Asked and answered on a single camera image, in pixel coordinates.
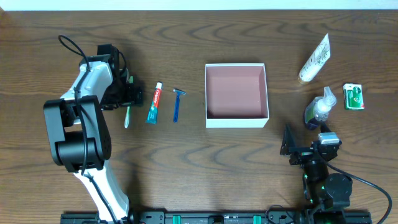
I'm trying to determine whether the white box pink interior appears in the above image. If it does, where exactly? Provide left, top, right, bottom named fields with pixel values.
left=205, top=63, right=270, bottom=128

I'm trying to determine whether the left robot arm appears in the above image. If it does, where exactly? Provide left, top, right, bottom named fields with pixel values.
left=43, top=44, right=142, bottom=223

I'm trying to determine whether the green white toothbrush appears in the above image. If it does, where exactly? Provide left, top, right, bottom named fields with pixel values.
left=124, top=75, right=134, bottom=129

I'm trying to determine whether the black mounting rail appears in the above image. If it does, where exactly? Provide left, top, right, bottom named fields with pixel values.
left=60, top=210, right=373, bottom=224

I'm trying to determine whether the Colgate toothpaste tube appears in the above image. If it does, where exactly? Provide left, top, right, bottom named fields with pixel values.
left=146, top=82, right=162, bottom=124

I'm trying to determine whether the blue disposable razor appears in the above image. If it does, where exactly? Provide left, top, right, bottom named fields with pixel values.
left=174, top=88, right=186, bottom=123

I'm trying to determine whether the white lotion tube gold cap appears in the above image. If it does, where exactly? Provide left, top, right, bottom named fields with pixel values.
left=298, top=34, right=331, bottom=84

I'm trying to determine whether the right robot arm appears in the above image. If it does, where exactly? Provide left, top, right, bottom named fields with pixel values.
left=280, top=124, right=353, bottom=223

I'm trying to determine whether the clear foam soap pump bottle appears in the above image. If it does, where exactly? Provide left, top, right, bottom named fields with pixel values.
left=303, top=86, right=336, bottom=130

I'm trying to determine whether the green Dettol soap bar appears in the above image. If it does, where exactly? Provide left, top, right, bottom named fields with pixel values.
left=343, top=83, right=365, bottom=110

